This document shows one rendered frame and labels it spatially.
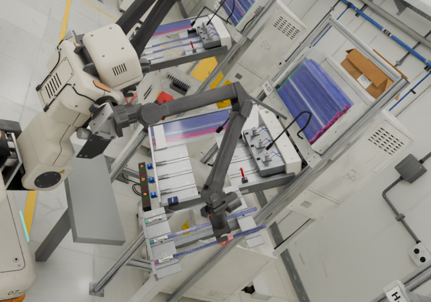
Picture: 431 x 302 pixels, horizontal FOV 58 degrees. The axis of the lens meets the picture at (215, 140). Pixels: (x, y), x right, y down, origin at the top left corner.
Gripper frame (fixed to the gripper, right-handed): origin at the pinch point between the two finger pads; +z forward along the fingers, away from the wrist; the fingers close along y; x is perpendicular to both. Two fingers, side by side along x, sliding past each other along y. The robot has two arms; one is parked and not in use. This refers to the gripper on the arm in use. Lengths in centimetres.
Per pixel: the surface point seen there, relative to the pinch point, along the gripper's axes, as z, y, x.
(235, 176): 14.9, 38.6, -20.4
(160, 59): 27, 182, -10
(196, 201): 15.1, 31.4, 3.4
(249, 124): 19, 77, -44
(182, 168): 16, 56, 5
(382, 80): -6, 56, -116
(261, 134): 11, 58, -43
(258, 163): 9, 38, -33
